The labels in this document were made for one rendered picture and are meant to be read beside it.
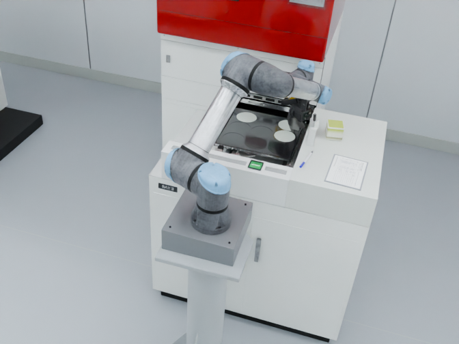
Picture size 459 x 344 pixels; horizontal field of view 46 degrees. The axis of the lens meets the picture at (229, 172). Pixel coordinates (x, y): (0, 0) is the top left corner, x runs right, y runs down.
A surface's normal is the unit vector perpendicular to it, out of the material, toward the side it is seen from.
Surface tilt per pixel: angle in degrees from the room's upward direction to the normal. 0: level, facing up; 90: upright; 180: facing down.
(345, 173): 0
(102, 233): 0
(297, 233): 90
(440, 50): 90
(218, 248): 90
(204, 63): 90
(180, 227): 1
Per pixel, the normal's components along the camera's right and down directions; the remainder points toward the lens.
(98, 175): 0.06, -0.80
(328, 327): -0.29, 0.55
